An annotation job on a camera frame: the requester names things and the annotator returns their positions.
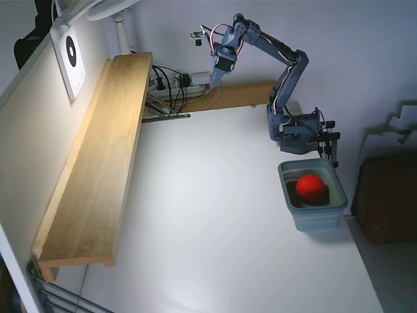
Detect white power strip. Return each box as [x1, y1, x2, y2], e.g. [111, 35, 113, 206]
[148, 83, 209, 97]

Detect dark brown cabinet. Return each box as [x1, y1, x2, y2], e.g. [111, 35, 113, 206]
[353, 155, 417, 244]

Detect silver metal bracket rail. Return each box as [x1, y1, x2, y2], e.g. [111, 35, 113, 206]
[141, 97, 192, 124]

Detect white device with black circle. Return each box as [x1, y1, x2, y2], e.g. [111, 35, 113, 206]
[50, 25, 87, 104]

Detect small wrist camera board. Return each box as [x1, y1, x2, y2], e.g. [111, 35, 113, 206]
[190, 29, 209, 48]

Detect long wooden shelf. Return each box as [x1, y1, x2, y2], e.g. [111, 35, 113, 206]
[31, 52, 154, 283]

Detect black table clamp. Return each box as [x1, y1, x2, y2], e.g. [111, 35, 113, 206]
[309, 120, 341, 170]

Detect white desk lamp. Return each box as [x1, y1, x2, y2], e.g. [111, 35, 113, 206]
[58, 0, 141, 55]

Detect red ball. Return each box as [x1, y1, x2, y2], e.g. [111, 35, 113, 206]
[295, 174, 326, 203]

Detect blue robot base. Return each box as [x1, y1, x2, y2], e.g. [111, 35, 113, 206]
[265, 106, 328, 154]

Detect grey metal shelf frame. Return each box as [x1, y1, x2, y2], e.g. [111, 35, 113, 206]
[26, 256, 110, 313]

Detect grey plastic container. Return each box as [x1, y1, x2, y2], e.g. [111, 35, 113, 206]
[278, 158, 349, 233]

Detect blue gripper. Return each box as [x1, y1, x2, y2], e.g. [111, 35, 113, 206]
[210, 25, 245, 89]

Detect white partition panel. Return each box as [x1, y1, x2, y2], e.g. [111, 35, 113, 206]
[0, 27, 113, 313]

